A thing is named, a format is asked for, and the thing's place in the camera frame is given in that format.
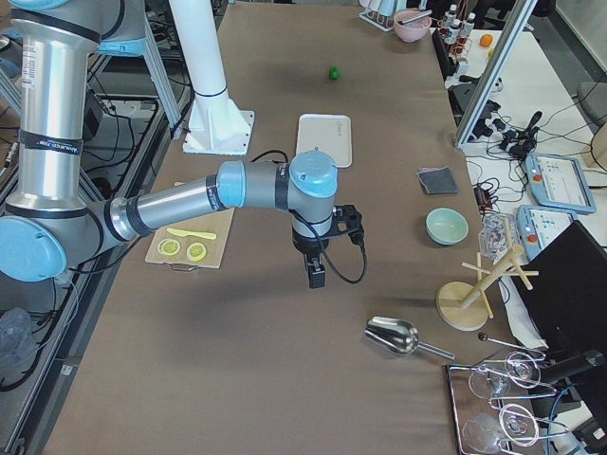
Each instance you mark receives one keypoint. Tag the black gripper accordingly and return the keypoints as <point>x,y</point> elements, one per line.
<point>304,245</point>

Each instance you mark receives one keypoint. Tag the green lime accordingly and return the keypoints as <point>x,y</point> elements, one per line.
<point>334,73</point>

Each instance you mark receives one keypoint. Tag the cream rabbit tray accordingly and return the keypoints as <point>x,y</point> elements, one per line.
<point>330,134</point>

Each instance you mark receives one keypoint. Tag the black glass rack tray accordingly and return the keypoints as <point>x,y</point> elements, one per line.
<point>554,435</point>

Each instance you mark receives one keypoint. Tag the yellow plastic knife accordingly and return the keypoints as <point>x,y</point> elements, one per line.
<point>182,233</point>

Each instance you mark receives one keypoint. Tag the metal scoop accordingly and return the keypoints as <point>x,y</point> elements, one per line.
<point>400,337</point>

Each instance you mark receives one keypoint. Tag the wooden cutting board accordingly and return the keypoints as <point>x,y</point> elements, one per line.
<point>191,226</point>

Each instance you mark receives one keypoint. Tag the lemon slice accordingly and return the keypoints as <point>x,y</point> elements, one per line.
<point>168,247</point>
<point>196,252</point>

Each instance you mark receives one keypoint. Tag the mint green bowl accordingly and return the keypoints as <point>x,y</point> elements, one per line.
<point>446,227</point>

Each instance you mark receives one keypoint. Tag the grey folded cloth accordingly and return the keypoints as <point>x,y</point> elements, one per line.
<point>435,181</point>

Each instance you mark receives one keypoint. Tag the wooden mug tree stand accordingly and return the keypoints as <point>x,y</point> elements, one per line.
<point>465,306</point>

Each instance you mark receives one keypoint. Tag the teach pendant tablet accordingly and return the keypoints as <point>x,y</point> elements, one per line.
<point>558,182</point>
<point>539,226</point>

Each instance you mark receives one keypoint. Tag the wine glass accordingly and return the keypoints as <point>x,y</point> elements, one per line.
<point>499,378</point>
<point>513,427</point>

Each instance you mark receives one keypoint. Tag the pink bowl with ice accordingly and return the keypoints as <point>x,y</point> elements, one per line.
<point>412,25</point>

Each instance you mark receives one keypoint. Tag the black monitor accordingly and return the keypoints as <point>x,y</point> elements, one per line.
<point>568,301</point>

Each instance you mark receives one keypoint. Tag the orange fruit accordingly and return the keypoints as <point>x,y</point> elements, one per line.
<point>486,40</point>

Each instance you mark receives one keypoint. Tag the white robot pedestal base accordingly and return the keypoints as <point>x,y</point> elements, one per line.
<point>216,125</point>

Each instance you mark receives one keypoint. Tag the aluminium frame post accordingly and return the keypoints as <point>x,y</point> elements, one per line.
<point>514,26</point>

